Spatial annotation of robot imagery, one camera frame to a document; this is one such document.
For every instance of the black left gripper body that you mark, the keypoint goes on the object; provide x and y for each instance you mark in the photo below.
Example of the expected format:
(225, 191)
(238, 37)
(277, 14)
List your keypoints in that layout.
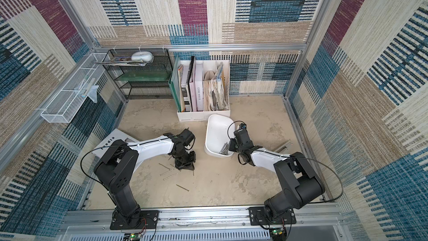
(185, 160)

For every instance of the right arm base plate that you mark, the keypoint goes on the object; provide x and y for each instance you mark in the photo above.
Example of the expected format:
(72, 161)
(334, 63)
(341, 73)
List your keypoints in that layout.
(259, 215)

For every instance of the white perforated file organizer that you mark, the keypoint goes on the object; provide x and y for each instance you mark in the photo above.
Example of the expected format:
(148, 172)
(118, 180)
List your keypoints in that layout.
(205, 89)

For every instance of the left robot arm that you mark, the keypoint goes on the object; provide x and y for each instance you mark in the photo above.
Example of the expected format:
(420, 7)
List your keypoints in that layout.
(115, 168)

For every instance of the white plastic storage box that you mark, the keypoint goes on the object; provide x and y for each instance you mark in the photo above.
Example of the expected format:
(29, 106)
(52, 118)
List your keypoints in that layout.
(219, 131)

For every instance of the green folder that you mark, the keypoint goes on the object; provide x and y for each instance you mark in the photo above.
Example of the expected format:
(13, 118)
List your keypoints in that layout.
(174, 85)

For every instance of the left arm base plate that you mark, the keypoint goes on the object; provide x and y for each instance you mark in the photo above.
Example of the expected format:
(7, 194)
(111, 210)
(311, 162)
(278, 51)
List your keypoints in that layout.
(141, 219)

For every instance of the white wire wall basket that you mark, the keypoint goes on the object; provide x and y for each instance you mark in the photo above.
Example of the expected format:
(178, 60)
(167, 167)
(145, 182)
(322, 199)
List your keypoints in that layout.
(81, 85)

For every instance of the black wire shelf rack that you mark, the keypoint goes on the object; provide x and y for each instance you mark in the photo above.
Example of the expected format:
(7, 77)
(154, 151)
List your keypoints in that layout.
(137, 80)

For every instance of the white round device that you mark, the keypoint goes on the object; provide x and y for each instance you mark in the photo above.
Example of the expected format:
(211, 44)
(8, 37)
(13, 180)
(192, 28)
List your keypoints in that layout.
(142, 56)

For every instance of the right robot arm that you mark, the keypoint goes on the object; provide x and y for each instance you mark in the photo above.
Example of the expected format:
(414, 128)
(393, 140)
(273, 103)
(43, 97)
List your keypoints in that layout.
(299, 181)

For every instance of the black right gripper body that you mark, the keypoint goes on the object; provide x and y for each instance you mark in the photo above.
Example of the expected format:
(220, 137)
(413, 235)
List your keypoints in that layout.
(235, 143)

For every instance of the white magazine on table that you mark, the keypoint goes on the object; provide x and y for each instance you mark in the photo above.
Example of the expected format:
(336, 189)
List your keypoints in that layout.
(116, 134)

